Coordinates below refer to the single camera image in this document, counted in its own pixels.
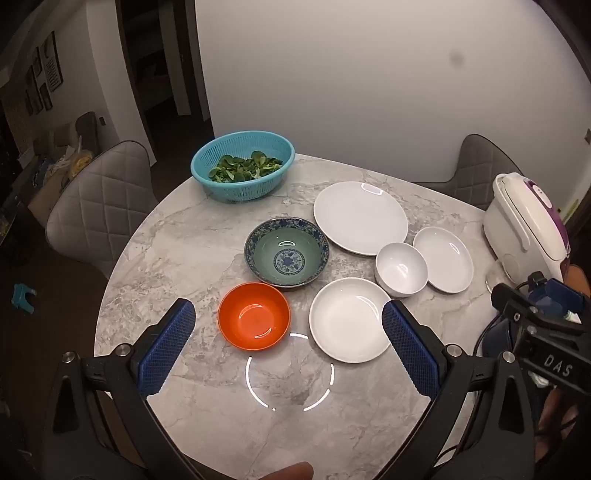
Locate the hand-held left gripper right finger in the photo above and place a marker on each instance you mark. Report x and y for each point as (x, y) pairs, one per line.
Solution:
(408, 350)

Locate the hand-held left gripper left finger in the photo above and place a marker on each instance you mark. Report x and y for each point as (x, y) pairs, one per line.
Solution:
(166, 346)

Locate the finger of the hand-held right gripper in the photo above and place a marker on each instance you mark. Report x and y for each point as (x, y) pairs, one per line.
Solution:
(505, 300)
(554, 295)

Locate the white deep plate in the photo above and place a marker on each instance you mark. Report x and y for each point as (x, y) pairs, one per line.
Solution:
(346, 318)

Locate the small white plate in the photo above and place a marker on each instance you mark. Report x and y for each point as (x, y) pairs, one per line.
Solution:
(448, 258)

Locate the small white bowl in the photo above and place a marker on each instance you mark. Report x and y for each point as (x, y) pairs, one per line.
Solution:
(400, 270)

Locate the orange bowl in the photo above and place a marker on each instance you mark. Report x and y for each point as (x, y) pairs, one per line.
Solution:
(251, 318)

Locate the large white plate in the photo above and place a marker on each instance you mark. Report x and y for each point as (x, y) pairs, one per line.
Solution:
(360, 217)

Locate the blue patterned ceramic bowl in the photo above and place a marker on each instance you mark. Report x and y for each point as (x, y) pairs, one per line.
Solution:
(286, 249)

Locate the person's left hand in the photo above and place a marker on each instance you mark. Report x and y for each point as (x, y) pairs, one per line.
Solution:
(286, 471)

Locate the clear glass cup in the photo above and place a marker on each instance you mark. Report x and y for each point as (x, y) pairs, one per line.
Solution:
(495, 281)

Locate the person's dark blue clothing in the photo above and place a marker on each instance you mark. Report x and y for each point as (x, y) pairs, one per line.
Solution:
(498, 339)

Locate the white purple rice cooker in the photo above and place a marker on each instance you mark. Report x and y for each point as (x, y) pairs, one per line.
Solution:
(521, 217)

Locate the dark grey quilted chair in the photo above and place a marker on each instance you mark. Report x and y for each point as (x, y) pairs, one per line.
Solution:
(480, 166)

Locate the small blue stool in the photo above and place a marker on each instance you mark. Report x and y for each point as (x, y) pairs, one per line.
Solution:
(23, 297)

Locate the light grey quilted chair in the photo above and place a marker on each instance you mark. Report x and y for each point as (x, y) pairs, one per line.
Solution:
(101, 198)

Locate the blue plastic colander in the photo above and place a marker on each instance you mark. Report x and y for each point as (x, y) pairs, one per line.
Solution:
(240, 193)

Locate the green leafy vegetables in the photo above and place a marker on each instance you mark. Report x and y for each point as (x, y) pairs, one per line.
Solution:
(240, 168)

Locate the yellow plastic bag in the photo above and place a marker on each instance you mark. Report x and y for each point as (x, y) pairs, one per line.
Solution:
(76, 161)

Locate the grey background chair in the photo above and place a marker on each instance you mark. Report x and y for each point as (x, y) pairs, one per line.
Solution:
(90, 129)

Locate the framed wall picture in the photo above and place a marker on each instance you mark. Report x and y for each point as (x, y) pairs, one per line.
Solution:
(51, 60)
(36, 61)

